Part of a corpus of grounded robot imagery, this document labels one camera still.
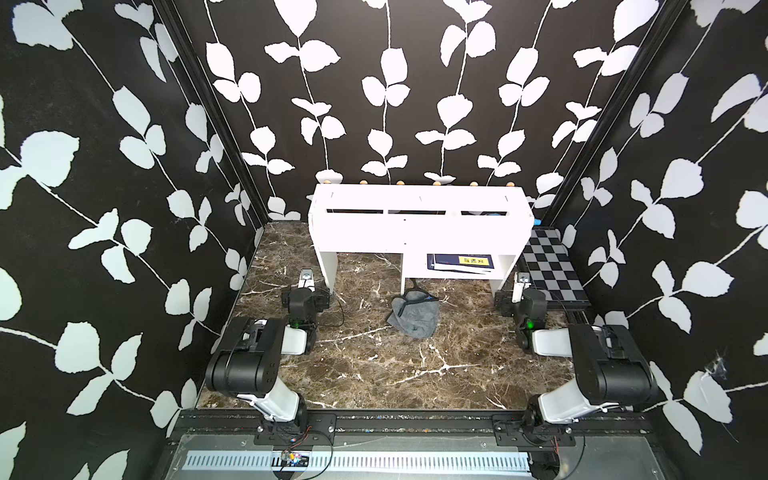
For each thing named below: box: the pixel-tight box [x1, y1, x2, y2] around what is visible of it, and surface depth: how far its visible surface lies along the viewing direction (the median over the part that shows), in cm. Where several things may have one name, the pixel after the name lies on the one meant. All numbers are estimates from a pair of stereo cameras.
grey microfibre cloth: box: [387, 288, 440, 339], surface depth 92 cm
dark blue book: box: [427, 253, 495, 275], surface depth 92 cm
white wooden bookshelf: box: [308, 184, 534, 295], surface depth 82 cm
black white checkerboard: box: [523, 227, 591, 305], surface depth 103 cm
